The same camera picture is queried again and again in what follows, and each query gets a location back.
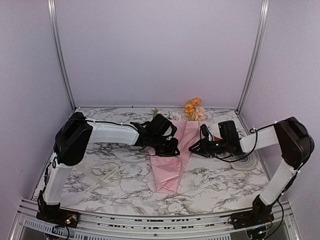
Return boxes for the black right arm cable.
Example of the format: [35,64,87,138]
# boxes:
[199,123,261,163]

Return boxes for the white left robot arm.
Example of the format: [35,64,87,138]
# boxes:
[37,111,180,223]

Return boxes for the aluminium frame right post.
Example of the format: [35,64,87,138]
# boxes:
[236,0,270,115]

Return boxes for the orange bowl white inside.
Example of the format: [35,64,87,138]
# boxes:
[209,123,223,141]

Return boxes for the grey swirl ceramic plate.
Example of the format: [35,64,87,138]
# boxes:
[231,151,259,171]

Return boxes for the aluminium frame post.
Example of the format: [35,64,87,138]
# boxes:
[236,0,270,115]
[47,0,76,110]

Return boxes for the cream ribbon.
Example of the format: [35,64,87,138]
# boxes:
[75,162,122,194]

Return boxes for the pink wrapping paper sheet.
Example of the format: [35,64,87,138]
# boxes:
[148,120,200,194]

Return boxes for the white flower bunch green leaves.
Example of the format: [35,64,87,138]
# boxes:
[151,107,186,122]

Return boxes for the aluminium front rail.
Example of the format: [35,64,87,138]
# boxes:
[8,199,301,240]

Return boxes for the aluminium frame left post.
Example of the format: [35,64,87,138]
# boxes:
[47,0,76,110]

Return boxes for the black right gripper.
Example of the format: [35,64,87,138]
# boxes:
[188,137,228,158]

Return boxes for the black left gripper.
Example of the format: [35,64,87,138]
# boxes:
[150,133,180,157]

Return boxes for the peach flower long green stem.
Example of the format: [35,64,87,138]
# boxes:
[194,107,206,121]

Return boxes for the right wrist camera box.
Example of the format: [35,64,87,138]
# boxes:
[218,120,239,142]

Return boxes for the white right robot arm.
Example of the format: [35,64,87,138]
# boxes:
[189,116,315,224]

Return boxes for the orange flower stem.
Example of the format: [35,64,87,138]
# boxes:
[183,97,202,121]

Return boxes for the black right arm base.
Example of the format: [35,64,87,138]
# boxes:
[228,195,275,230]

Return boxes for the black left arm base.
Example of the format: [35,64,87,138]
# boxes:
[36,198,80,228]

